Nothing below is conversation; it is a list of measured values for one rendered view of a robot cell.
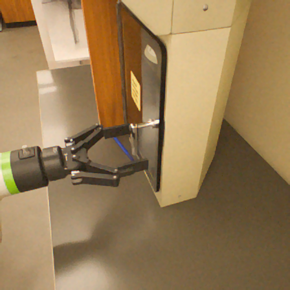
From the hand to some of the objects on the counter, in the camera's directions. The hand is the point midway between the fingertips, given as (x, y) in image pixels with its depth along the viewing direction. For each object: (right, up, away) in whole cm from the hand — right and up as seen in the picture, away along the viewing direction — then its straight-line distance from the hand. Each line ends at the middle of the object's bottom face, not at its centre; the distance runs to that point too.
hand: (134, 145), depth 63 cm
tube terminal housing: (+14, -4, +26) cm, 29 cm away
